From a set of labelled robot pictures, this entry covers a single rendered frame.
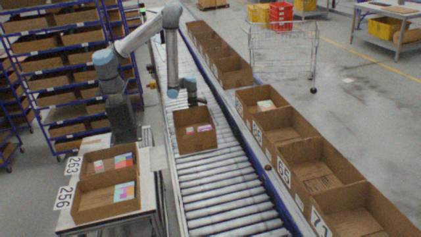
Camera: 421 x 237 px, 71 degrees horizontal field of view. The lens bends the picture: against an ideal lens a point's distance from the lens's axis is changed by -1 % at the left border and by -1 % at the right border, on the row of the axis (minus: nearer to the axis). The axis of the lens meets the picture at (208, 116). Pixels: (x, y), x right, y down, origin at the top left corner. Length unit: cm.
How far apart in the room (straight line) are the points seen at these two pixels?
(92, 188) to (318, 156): 144
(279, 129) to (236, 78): 81
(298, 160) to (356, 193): 41
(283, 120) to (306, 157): 39
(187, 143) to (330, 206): 107
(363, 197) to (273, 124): 80
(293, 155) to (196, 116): 100
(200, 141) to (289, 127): 63
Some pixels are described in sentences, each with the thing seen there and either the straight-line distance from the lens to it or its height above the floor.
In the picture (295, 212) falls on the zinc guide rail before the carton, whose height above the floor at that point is 89.
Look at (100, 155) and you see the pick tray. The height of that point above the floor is 80.
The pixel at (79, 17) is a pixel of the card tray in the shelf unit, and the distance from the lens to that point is 330.
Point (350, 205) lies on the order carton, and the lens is 162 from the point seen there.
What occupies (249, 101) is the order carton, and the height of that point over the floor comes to 93.
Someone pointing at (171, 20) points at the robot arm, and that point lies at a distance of 206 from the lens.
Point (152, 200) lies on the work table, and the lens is 191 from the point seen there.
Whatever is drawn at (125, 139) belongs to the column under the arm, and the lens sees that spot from 251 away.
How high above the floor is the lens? 205
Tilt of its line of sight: 30 degrees down
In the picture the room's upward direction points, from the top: 7 degrees counter-clockwise
